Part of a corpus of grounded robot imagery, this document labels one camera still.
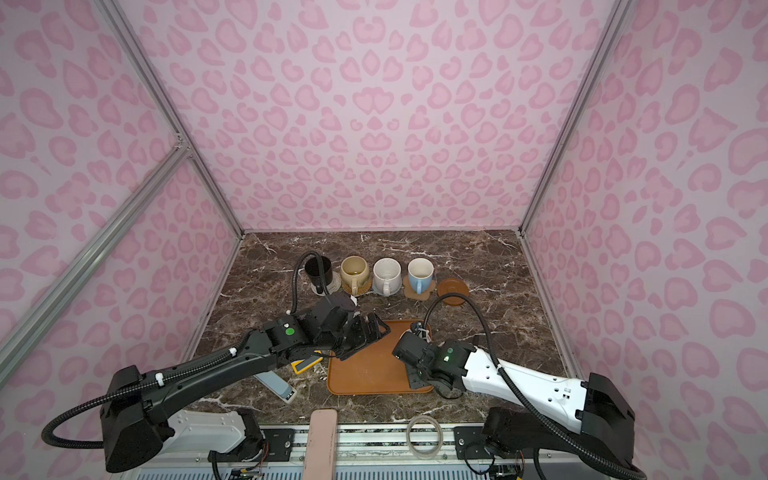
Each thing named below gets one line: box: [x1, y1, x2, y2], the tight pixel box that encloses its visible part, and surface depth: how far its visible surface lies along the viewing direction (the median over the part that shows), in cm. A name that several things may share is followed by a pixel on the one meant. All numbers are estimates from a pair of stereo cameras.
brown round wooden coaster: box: [437, 278, 469, 306], surface depth 105 cm
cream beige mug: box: [340, 255, 370, 296], surface depth 99 cm
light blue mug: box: [407, 258, 435, 295], surface depth 97 cm
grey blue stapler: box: [253, 370, 297, 404], surface depth 79 cm
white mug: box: [372, 257, 403, 297], surface depth 100 cm
